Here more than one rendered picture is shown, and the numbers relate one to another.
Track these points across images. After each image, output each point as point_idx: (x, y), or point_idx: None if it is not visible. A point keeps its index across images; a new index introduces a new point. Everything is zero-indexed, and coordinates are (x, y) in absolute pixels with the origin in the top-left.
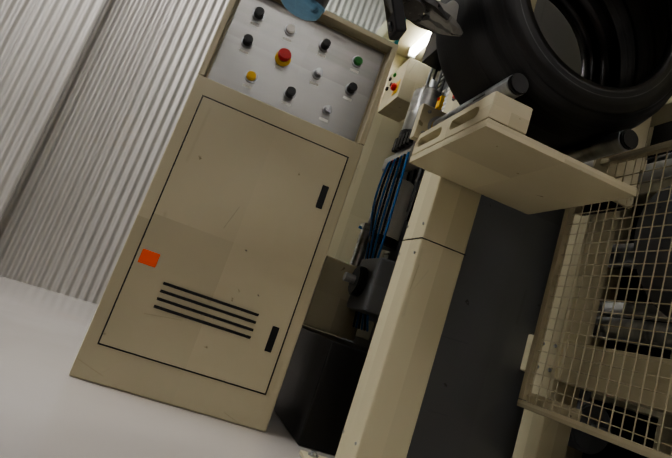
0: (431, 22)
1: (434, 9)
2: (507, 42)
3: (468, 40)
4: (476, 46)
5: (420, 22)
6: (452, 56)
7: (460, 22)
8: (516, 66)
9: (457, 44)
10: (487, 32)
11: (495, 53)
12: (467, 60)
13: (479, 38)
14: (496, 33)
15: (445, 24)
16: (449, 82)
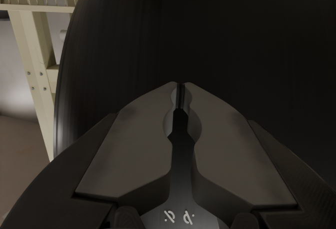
0: (198, 152)
1: (59, 184)
2: (76, 22)
3: (166, 63)
4: (142, 34)
5: (280, 203)
6: (269, 59)
7: (184, 130)
8: None
9: (226, 78)
10: (89, 50)
11: (99, 1)
12: (203, 22)
13: (116, 45)
14: (78, 43)
15: (147, 109)
16: (329, 13)
